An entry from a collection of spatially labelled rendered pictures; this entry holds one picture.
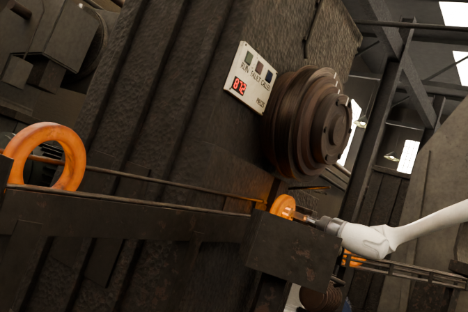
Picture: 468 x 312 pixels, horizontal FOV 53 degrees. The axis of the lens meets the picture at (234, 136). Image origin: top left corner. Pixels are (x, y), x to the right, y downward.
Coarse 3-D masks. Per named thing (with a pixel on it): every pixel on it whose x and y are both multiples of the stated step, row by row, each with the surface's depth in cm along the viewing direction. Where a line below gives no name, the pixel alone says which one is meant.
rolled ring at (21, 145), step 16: (32, 128) 92; (48, 128) 93; (64, 128) 97; (16, 144) 89; (32, 144) 91; (64, 144) 99; (80, 144) 101; (16, 160) 89; (80, 160) 102; (16, 176) 90; (64, 176) 102; (80, 176) 103
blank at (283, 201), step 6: (276, 198) 183; (282, 198) 182; (288, 198) 184; (276, 204) 181; (282, 204) 181; (288, 204) 185; (294, 204) 189; (270, 210) 181; (276, 210) 179; (282, 210) 182; (294, 210) 190; (282, 216) 189; (288, 216) 188
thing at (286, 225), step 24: (264, 216) 114; (264, 240) 113; (288, 240) 113; (312, 240) 114; (336, 240) 114; (264, 264) 112; (288, 264) 113; (312, 264) 113; (264, 288) 124; (312, 288) 112
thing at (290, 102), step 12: (300, 72) 182; (312, 72) 178; (324, 72) 184; (300, 84) 175; (288, 96) 175; (300, 96) 172; (288, 108) 173; (276, 120) 175; (288, 120) 172; (276, 132) 175; (288, 132) 171; (276, 144) 177; (288, 144) 172; (276, 156) 180; (288, 156) 174; (288, 168) 181; (300, 180) 187; (312, 180) 196
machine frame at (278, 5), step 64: (128, 0) 197; (192, 0) 178; (256, 0) 164; (128, 64) 185; (192, 64) 168; (320, 64) 214; (128, 128) 171; (192, 128) 159; (256, 128) 181; (128, 192) 164; (256, 192) 180; (64, 256) 170; (128, 256) 153
